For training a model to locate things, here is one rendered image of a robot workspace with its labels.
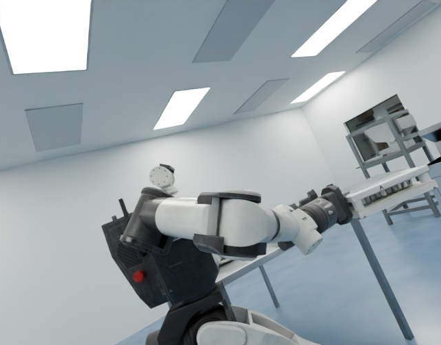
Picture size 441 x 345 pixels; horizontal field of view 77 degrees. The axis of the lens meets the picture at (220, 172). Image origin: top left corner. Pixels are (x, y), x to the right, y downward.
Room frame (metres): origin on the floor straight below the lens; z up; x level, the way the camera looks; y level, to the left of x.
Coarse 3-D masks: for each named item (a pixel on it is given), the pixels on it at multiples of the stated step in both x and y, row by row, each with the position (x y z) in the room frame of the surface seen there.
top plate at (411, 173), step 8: (416, 168) 0.84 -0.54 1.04; (424, 168) 0.83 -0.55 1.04; (400, 176) 0.83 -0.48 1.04; (408, 176) 0.83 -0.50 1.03; (416, 176) 0.83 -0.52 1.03; (376, 184) 0.86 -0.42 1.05; (384, 184) 0.83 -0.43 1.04; (392, 184) 0.83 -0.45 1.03; (352, 192) 0.89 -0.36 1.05; (360, 192) 0.83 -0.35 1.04; (368, 192) 0.83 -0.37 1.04; (376, 192) 0.83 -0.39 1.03; (352, 200) 0.83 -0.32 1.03
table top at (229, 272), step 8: (272, 248) 1.58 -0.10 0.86; (264, 256) 1.49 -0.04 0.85; (272, 256) 1.51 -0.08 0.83; (224, 264) 1.70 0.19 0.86; (232, 264) 1.60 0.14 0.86; (240, 264) 1.51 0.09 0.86; (248, 264) 1.44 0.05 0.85; (256, 264) 1.46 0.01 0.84; (224, 272) 1.48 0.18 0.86; (232, 272) 1.41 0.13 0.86; (240, 272) 1.42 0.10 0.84; (216, 280) 1.39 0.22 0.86; (224, 280) 1.37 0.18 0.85; (232, 280) 1.39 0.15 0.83
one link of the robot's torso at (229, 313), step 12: (216, 288) 0.92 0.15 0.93; (192, 300) 0.88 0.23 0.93; (204, 300) 0.87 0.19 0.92; (216, 300) 0.87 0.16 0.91; (168, 312) 0.88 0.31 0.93; (180, 312) 0.87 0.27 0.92; (192, 312) 0.87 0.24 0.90; (228, 312) 0.90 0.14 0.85; (168, 324) 0.87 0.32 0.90; (180, 324) 0.87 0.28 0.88; (156, 336) 0.91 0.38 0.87; (168, 336) 0.87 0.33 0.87; (180, 336) 0.87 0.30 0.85
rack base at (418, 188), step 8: (416, 184) 0.86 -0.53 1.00; (424, 184) 0.83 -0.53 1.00; (432, 184) 0.83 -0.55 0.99; (400, 192) 0.84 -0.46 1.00; (408, 192) 0.83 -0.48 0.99; (416, 192) 0.83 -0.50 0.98; (424, 192) 0.83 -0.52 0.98; (384, 200) 0.83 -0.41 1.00; (392, 200) 0.83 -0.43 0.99; (400, 200) 0.83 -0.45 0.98; (352, 208) 0.90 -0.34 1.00; (368, 208) 0.83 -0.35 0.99; (376, 208) 0.83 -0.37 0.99; (384, 208) 0.83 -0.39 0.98; (360, 216) 0.83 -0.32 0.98
